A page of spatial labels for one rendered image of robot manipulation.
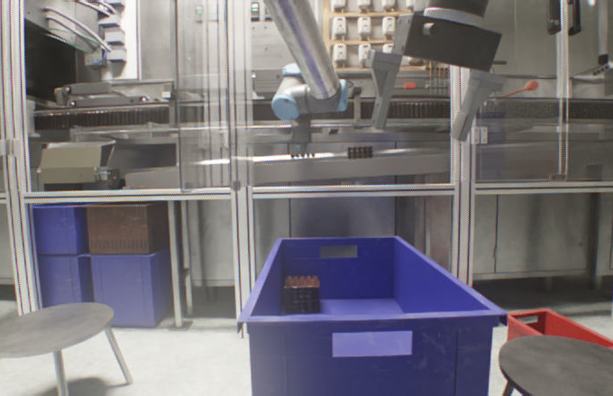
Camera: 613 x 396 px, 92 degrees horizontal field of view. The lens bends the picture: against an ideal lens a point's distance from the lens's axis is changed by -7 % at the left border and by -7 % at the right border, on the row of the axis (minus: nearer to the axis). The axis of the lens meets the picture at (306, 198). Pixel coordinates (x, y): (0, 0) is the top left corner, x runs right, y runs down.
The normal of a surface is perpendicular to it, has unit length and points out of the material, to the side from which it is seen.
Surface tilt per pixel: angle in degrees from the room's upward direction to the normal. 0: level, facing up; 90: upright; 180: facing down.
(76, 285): 90
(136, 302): 90
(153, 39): 90
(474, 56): 114
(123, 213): 90
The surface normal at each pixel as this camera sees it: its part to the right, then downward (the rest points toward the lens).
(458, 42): 0.11, 0.46
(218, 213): 0.00, 0.07
